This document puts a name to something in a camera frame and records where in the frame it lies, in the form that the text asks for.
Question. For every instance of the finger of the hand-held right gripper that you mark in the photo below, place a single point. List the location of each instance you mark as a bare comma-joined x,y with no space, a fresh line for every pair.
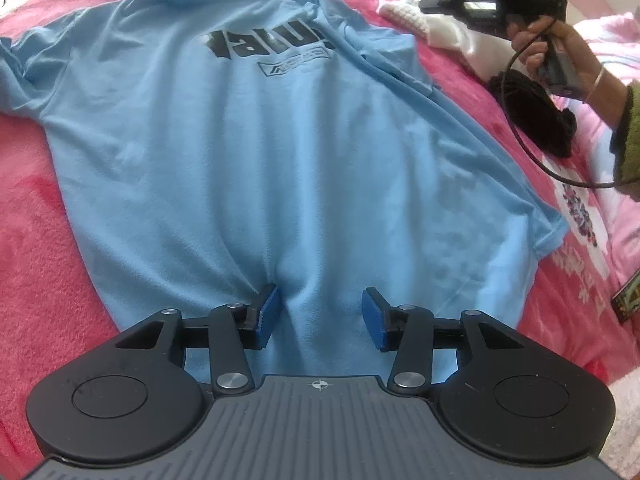
440,6

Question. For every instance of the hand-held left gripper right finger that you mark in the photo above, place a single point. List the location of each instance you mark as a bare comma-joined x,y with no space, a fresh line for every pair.
374,317

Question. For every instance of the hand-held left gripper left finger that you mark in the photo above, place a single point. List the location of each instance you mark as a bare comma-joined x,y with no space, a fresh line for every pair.
265,317

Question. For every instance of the light blue printed t-shirt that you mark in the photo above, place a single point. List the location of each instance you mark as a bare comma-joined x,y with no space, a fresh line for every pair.
250,160

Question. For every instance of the person's right hand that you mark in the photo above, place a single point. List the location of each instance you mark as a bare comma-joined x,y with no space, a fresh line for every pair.
575,45

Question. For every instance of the white knit cloth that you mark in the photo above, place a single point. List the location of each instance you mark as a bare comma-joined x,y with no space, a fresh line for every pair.
405,12

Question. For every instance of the white garment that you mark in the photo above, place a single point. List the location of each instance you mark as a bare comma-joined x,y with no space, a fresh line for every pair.
470,50

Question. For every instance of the black cloth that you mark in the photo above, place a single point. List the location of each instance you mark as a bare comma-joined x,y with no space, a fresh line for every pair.
540,115

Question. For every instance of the pink patterned quilt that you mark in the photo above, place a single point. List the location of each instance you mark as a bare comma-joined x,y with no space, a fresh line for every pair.
620,55

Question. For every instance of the dark yellow printed box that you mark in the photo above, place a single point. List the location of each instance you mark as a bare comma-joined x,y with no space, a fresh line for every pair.
627,300

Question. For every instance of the red floral blanket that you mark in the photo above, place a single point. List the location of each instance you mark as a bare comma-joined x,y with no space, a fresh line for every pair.
30,220

